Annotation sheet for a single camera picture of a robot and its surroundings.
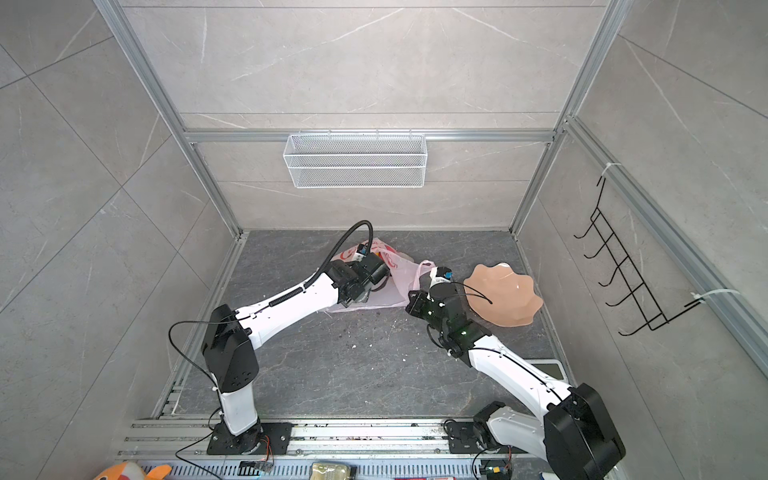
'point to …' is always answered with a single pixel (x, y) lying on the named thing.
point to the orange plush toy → (132, 471)
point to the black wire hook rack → (637, 291)
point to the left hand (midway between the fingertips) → (353, 278)
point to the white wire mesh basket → (355, 161)
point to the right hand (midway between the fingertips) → (407, 290)
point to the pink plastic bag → (393, 291)
